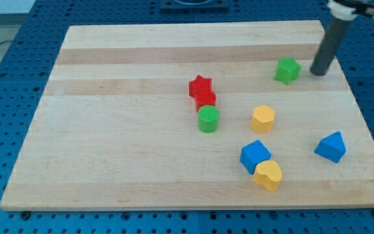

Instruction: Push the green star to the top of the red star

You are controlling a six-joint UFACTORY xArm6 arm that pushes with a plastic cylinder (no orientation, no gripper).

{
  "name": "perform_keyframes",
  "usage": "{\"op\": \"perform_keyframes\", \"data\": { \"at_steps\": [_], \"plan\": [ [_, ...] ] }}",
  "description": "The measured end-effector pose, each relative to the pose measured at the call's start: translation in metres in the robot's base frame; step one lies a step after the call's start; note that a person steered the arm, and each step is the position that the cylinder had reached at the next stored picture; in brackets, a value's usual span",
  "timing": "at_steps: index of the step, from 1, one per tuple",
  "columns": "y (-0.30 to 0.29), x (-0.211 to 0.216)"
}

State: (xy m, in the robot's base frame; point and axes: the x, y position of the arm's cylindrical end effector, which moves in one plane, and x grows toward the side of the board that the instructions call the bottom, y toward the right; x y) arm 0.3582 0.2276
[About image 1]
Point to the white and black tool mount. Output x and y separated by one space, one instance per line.
348 10

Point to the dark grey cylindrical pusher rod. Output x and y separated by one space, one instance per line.
332 39

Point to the green star block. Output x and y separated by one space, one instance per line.
287 70

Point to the red star block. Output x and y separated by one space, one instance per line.
198 84

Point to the yellow hexagon block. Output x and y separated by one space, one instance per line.
263 119

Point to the blue triangle block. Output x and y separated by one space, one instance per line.
331 147

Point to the blue cube block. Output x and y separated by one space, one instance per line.
253 154

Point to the yellow heart block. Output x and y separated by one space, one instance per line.
268 174

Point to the red cylinder block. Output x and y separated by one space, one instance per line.
205 97

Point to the green cylinder block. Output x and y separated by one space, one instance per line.
208 116

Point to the light wooden board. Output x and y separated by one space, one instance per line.
116 129

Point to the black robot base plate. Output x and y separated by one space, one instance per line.
194 4

